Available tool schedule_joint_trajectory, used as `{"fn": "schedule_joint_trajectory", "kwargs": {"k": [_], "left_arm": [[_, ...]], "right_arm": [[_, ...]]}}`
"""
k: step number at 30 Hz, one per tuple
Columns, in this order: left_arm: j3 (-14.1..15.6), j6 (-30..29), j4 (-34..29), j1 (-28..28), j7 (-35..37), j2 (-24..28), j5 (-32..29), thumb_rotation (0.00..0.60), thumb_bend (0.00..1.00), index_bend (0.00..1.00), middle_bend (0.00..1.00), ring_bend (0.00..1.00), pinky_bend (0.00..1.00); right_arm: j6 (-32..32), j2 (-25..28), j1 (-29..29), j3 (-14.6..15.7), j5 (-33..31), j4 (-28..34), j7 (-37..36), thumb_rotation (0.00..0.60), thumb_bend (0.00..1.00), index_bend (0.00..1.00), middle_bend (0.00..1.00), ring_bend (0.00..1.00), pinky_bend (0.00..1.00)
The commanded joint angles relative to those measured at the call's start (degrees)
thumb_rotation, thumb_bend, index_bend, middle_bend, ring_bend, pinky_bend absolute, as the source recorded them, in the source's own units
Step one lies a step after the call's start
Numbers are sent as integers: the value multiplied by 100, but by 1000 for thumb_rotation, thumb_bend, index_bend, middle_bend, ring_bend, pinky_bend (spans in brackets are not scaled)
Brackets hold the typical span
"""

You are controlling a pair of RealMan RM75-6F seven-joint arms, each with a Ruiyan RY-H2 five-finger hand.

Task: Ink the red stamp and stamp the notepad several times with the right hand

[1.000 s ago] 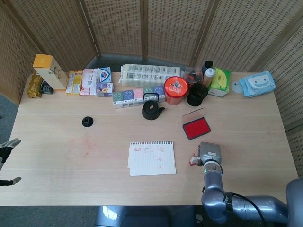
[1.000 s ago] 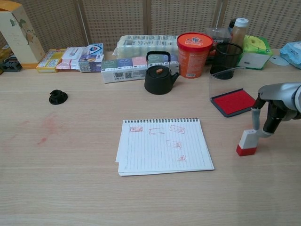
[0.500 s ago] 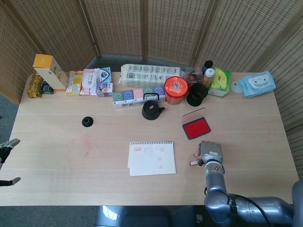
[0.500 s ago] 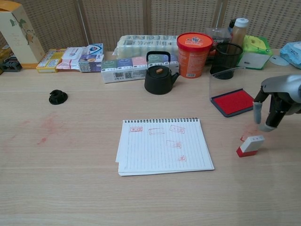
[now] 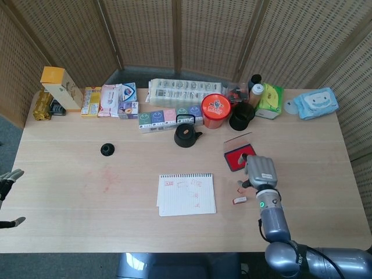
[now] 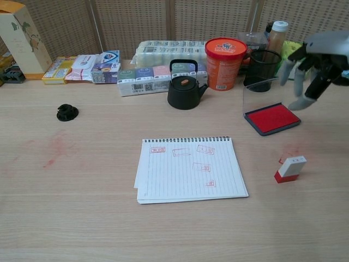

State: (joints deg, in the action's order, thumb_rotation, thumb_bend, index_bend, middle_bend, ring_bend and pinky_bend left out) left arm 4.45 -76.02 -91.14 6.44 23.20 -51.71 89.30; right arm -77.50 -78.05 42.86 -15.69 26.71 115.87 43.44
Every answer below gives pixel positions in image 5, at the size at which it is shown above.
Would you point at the white-capped brown drink bottle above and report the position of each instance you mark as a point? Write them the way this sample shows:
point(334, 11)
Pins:
point(256, 93)

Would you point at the red and white stamp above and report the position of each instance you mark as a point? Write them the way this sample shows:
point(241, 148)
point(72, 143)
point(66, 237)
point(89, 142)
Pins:
point(239, 200)

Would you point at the black round small part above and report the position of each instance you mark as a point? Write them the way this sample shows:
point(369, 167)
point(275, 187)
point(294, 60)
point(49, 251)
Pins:
point(107, 150)

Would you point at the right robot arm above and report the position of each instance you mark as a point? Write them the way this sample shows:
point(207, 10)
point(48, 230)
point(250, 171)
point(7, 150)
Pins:
point(274, 223)

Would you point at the translucent round lid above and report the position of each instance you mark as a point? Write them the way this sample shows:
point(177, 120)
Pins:
point(290, 108)

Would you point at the dark grey small rack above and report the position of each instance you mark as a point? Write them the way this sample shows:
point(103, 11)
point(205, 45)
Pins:
point(58, 109)

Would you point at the tall cream and yellow box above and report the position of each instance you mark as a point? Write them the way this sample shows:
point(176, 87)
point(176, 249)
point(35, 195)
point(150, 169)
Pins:
point(64, 90)

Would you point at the small purple box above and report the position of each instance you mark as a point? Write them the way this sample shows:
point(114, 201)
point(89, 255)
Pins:
point(128, 110)

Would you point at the gold foil pack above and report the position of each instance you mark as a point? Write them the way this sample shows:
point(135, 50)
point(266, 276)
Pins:
point(42, 106)

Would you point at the orange lidded tub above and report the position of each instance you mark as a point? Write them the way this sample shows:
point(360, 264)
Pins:
point(216, 109)

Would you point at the black mesh pen cup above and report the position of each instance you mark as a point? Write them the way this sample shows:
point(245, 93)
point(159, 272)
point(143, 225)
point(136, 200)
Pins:
point(241, 116)

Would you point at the clear plastic box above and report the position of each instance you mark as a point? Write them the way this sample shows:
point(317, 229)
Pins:
point(236, 91)

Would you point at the yellow snack box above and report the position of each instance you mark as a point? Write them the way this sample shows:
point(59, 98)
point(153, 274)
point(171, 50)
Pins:
point(91, 101)

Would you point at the white spiral notebook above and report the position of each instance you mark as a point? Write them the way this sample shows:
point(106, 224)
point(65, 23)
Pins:
point(186, 200)

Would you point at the blue and white box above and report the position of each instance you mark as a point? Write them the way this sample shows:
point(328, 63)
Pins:
point(129, 91)

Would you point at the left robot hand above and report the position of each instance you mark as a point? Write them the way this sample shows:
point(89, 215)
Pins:
point(7, 180)

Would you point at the dark bottle black cap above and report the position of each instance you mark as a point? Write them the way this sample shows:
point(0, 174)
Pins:
point(255, 78)

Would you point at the colourful tissue multipack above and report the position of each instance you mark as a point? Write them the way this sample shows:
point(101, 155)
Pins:
point(157, 120)

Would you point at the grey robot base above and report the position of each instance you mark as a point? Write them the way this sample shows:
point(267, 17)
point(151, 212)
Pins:
point(174, 267)

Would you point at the green tissue pack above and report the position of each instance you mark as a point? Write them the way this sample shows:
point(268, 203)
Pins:
point(271, 98)

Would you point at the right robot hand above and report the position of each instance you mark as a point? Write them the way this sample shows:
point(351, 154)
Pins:
point(261, 171)

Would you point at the clear-wrapped paper towel pack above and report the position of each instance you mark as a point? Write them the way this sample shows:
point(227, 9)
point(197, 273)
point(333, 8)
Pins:
point(180, 91)

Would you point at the blue wet wipes pack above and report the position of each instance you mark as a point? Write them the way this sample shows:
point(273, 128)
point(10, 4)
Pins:
point(316, 103)

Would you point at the black teapot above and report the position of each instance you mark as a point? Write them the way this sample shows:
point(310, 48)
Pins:
point(184, 136)

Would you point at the wicker folding screen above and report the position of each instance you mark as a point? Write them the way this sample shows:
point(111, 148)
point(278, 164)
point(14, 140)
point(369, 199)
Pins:
point(203, 35)

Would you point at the red ink pad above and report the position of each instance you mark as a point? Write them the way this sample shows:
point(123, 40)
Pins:
point(232, 157)

